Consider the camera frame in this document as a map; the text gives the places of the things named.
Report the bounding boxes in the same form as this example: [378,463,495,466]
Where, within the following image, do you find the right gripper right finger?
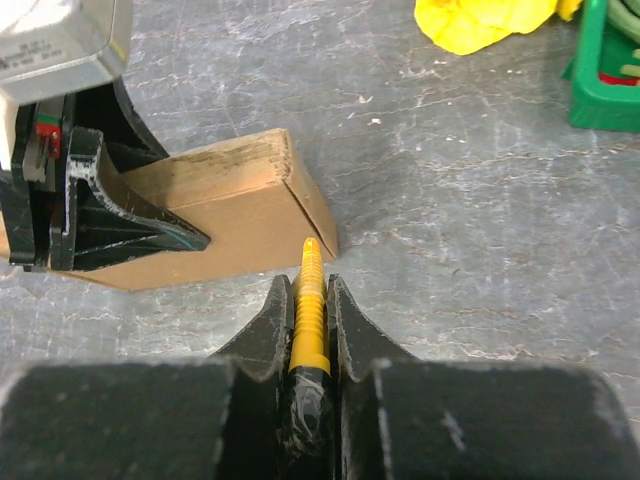
[327,275,639,479]

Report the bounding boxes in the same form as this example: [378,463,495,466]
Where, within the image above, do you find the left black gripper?
[1,79,211,272]

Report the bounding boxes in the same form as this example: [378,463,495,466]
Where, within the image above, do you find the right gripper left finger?
[1,275,293,479]

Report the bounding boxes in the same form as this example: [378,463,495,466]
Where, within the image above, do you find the yellow utility knife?
[279,237,335,479]

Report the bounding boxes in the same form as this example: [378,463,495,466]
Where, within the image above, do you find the brown cardboard express box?
[76,129,339,291]

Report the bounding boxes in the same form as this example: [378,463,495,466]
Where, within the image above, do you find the yellow napa cabbage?
[414,0,582,56]

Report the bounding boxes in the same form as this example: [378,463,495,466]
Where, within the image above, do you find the green plastic tray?
[563,1,639,133]

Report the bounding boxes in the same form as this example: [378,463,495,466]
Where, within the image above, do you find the green long beans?
[607,0,640,43]

